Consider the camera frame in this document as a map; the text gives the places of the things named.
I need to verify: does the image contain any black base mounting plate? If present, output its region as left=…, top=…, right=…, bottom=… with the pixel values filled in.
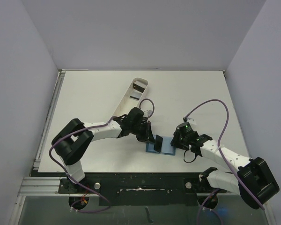
left=57, top=172, right=228, bottom=207

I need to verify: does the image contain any white oblong plastic tray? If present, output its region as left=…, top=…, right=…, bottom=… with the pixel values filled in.
left=113, top=78, right=148, bottom=117

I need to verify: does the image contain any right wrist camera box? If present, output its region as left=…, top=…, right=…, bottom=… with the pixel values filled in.
left=183, top=117, right=197, bottom=126

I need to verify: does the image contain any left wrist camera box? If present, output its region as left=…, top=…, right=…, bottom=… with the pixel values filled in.
left=144, top=110, right=153, bottom=118

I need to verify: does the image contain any aluminium frame rail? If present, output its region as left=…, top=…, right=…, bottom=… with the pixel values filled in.
left=9, top=69, right=66, bottom=225

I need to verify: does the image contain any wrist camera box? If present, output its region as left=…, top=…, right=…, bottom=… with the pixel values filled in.
left=144, top=110, right=153, bottom=118
left=183, top=117, right=197, bottom=126

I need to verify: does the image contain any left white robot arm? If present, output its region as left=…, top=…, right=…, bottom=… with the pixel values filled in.
left=49, top=107, right=155, bottom=193

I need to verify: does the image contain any blue card holder wallet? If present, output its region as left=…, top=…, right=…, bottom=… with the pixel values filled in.
left=146, top=136, right=176, bottom=156

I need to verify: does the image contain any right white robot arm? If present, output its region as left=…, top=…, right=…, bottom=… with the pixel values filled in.
left=170, top=122, right=280, bottom=209

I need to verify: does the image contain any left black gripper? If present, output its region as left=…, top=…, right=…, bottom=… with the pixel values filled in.
left=131, top=120, right=155, bottom=144

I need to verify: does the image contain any grey magnetic stripe card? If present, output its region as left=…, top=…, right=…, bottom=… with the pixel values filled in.
left=154, top=135, right=163, bottom=153

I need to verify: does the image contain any right black loop cable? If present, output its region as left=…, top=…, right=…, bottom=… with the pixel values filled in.
left=183, top=149, right=199, bottom=164

